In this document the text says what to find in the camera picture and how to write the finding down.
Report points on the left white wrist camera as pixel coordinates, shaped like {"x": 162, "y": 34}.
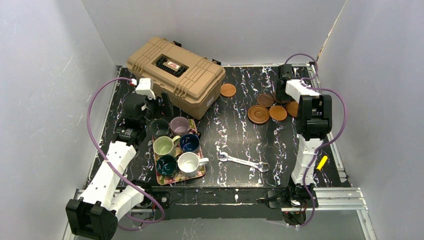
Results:
{"x": 144, "y": 86}

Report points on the ringed orange wooden coaster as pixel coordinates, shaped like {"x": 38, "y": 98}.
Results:
{"x": 292, "y": 108}

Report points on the yellow blue screwdriver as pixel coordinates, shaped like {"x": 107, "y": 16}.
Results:
{"x": 321, "y": 163}

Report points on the dark walnut wooden coaster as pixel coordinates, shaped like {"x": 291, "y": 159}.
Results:
{"x": 279, "y": 101}

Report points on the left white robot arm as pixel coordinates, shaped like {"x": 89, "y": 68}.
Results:
{"x": 110, "y": 196}

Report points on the light orange wooden coaster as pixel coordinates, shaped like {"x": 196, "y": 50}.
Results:
{"x": 228, "y": 90}

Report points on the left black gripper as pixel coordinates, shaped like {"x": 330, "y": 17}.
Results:
{"x": 161, "y": 105}

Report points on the silver double-ended wrench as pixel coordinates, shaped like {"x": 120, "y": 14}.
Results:
{"x": 261, "y": 166}

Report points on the ringed brown wooden coaster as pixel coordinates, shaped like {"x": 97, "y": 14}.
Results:
{"x": 258, "y": 114}

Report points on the navy blue mug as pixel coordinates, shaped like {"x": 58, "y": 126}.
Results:
{"x": 190, "y": 143}

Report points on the tan plastic toolbox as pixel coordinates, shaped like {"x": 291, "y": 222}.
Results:
{"x": 192, "y": 82}

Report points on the dark grey mug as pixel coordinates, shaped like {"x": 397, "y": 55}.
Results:
{"x": 159, "y": 128}

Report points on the white mug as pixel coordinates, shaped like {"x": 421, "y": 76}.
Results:
{"x": 189, "y": 163}

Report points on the pale green mug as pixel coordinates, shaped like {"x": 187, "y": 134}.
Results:
{"x": 166, "y": 145}

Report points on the dark brown wooden coaster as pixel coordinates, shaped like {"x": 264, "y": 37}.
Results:
{"x": 265, "y": 100}

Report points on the dark teal mug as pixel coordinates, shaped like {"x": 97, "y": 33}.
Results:
{"x": 167, "y": 166}

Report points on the lilac mug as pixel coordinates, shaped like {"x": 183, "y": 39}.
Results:
{"x": 179, "y": 126}

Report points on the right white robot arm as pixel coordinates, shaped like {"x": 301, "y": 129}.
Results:
{"x": 313, "y": 123}

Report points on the floral serving tray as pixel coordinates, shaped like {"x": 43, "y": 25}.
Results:
{"x": 180, "y": 177}

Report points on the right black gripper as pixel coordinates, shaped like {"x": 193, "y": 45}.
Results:
{"x": 283, "y": 93}

